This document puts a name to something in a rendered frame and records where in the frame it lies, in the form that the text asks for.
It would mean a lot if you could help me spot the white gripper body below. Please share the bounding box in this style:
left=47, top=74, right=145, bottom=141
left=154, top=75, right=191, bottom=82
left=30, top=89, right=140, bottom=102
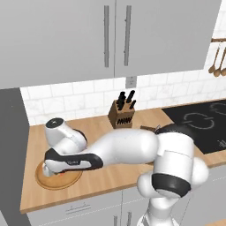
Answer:
left=41, top=162, right=62, bottom=177

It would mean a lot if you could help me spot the round wooden plate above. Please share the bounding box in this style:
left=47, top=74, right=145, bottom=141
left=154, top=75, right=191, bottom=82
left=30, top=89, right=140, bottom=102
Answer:
left=34, top=161, right=84, bottom=191

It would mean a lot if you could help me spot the narrow grey drawer front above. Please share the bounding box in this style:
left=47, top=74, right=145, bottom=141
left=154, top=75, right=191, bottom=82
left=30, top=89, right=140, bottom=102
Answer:
left=121, top=185, right=148, bottom=207

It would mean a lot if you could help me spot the wooden knife block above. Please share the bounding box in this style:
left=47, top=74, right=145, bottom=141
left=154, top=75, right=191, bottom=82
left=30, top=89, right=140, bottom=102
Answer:
left=107, top=100, right=136, bottom=130

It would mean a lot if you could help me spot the tall grey cabinet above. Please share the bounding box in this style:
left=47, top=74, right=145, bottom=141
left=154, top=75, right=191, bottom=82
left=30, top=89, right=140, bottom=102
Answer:
left=0, top=87, right=31, bottom=226

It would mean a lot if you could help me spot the grey base cupboard door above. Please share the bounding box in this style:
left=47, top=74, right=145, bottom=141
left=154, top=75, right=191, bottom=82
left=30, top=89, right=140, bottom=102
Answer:
left=121, top=202, right=151, bottom=226
left=70, top=210, right=124, bottom=226

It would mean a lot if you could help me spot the black hob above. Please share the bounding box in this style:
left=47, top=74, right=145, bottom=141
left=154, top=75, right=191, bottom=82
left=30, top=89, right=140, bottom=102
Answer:
left=161, top=99, right=226, bottom=155

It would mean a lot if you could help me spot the grey cabinet front under hob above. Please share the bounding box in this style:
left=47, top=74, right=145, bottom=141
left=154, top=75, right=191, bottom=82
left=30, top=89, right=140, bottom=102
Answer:
left=173, top=165, right=226, bottom=226

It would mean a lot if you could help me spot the hanging wooden spoon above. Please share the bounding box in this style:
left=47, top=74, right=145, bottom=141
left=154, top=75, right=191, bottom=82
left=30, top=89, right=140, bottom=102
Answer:
left=220, top=54, right=226, bottom=77
left=214, top=47, right=226, bottom=79
left=207, top=43, right=222, bottom=74

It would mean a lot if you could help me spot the metal drawer handle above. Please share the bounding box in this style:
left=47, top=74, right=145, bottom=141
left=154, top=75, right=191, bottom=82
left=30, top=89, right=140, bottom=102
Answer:
left=64, top=204, right=92, bottom=215

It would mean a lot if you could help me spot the grey wall socket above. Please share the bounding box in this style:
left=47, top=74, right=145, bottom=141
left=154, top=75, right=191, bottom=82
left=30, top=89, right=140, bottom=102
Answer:
left=125, top=76, right=138, bottom=89

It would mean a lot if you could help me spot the grey wall cupboard door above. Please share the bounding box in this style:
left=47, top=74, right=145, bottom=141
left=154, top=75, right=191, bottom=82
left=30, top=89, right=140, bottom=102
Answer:
left=114, top=0, right=222, bottom=79
left=0, top=0, right=117, bottom=90

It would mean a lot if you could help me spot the long metal cupboard handle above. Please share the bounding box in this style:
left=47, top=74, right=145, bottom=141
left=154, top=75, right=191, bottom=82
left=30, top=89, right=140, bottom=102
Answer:
left=103, top=4, right=110, bottom=69
left=123, top=4, right=132, bottom=67

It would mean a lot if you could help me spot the wooden tool rail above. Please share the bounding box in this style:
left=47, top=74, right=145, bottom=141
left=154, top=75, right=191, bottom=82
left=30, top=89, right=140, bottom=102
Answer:
left=210, top=37, right=226, bottom=44

